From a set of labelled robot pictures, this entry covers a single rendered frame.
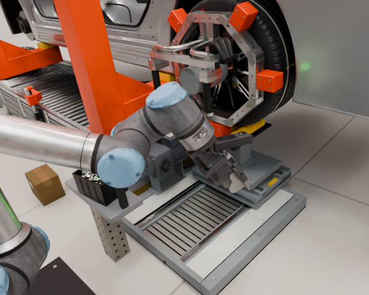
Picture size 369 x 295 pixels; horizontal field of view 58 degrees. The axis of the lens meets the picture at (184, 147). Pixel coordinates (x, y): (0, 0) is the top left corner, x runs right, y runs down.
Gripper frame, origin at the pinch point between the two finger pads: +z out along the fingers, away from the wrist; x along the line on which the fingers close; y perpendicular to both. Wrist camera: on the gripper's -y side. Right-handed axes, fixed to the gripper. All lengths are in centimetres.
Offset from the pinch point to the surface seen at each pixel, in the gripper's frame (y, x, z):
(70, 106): 45, -250, -19
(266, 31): -55, -53, -11
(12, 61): 58, -285, -80
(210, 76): -24, -51, -14
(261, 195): -13, -71, 64
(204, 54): -28, -53, -22
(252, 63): -42, -53, -5
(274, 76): -44, -45, 2
